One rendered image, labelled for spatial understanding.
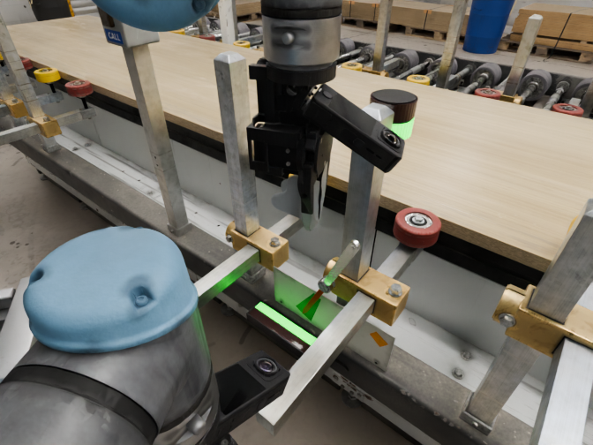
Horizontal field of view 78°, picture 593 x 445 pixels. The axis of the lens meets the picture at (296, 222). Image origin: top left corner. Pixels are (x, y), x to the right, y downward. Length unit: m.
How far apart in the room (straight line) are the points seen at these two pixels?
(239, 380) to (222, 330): 1.27
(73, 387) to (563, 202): 0.83
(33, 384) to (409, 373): 0.61
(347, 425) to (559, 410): 1.04
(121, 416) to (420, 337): 0.75
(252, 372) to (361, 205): 0.26
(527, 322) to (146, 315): 0.43
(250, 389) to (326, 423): 1.07
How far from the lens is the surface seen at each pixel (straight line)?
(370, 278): 0.61
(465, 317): 0.86
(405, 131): 0.50
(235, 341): 1.60
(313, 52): 0.37
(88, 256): 0.21
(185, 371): 0.23
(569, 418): 0.45
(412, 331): 0.88
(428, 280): 0.84
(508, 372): 0.59
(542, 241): 0.75
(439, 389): 0.73
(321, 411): 1.44
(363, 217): 0.52
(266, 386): 0.38
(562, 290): 0.48
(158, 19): 0.21
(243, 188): 0.68
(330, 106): 0.39
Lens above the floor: 1.31
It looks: 38 degrees down
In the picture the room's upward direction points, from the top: straight up
